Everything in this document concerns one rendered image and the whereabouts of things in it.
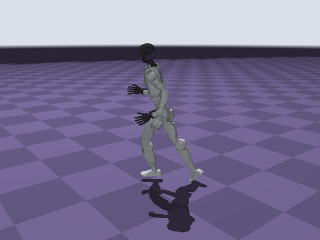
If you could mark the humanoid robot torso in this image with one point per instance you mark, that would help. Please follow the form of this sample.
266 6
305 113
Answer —
153 92

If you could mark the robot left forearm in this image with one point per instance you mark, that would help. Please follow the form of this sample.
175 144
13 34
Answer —
161 105

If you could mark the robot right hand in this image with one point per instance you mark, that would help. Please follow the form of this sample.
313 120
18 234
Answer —
135 90

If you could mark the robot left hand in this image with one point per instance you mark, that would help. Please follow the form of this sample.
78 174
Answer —
144 117

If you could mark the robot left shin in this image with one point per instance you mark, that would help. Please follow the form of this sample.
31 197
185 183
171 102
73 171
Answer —
150 158

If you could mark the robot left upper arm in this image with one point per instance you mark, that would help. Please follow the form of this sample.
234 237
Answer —
152 77

